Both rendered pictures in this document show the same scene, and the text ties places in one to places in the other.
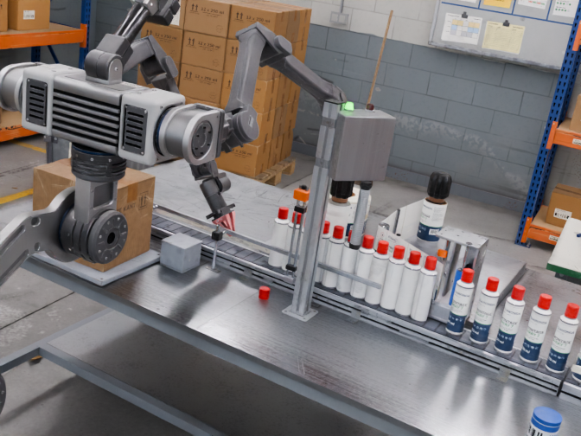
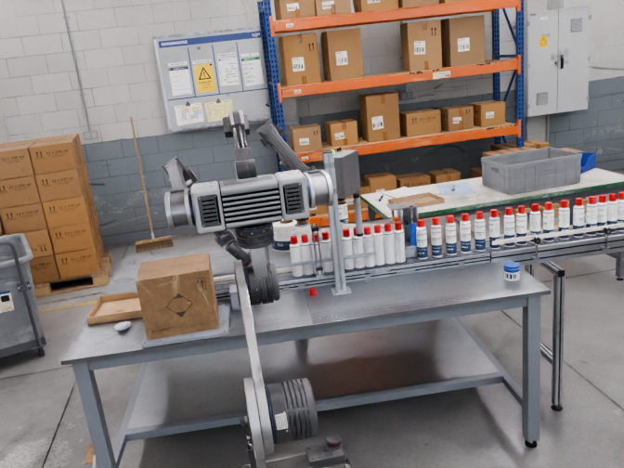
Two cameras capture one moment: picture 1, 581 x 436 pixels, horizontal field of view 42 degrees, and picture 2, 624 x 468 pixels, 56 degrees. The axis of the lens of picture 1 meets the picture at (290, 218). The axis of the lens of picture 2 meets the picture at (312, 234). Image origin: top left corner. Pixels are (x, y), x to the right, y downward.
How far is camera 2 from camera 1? 1.39 m
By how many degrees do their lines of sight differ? 30
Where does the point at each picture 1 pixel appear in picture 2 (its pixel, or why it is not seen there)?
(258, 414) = not seen: hidden behind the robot
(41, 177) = (144, 285)
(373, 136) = (352, 164)
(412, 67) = (162, 151)
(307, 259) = (339, 254)
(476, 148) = not seen: hidden behind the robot
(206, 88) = (30, 220)
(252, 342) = (348, 313)
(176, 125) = (318, 185)
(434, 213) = (344, 210)
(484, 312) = (438, 238)
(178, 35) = not seen: outside the picture
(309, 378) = (399, 311)
